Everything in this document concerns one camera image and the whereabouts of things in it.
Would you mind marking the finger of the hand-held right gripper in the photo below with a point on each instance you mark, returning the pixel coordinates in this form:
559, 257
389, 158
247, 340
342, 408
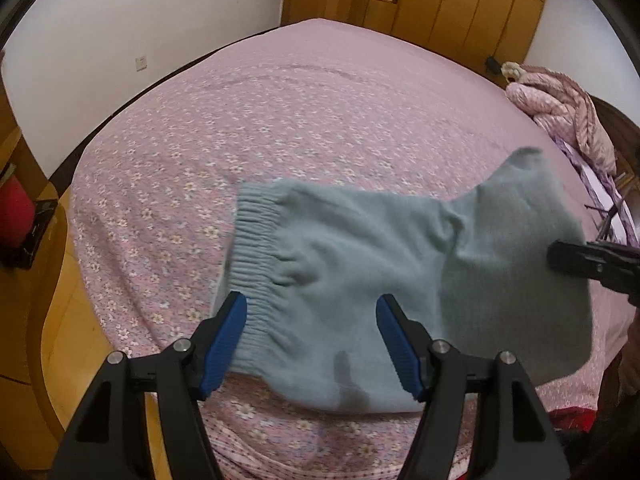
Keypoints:
575, 257

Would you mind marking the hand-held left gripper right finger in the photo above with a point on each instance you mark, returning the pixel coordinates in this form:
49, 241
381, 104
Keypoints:
395, 345

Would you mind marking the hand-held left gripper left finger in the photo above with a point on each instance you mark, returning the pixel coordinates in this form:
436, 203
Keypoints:
225, 340

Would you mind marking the grey-blue knit pants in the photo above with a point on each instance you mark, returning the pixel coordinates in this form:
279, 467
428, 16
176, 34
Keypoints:
350, 260

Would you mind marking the purple patterned cloth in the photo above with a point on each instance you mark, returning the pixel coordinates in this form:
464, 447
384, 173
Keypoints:
595, 180

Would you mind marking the wooden headboard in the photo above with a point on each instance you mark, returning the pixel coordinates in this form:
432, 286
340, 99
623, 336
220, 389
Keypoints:
622, 130

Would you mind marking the pink quilt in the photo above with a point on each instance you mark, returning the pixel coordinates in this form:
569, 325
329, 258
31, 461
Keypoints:
565, 105

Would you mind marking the person's dark clothing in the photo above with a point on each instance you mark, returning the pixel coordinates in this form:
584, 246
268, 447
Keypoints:
610, 410

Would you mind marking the wooden nightstand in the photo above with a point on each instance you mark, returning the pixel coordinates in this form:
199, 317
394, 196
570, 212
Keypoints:
50, 300

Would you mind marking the beige plush toy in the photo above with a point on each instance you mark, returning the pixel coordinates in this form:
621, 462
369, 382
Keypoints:
511, 70

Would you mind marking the small black device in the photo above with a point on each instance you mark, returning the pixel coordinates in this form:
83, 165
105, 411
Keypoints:
493, 64

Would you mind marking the bed with pink floral sheet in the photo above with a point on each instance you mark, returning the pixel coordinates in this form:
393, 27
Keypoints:
300, 110

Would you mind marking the red cylindrical container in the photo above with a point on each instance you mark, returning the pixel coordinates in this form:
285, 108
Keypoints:
15, 210

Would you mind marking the wooden wardrobe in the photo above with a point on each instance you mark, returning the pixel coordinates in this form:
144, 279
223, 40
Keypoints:
450, 5

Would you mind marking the white wall socket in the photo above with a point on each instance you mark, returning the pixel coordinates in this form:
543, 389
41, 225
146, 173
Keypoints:
141, 63

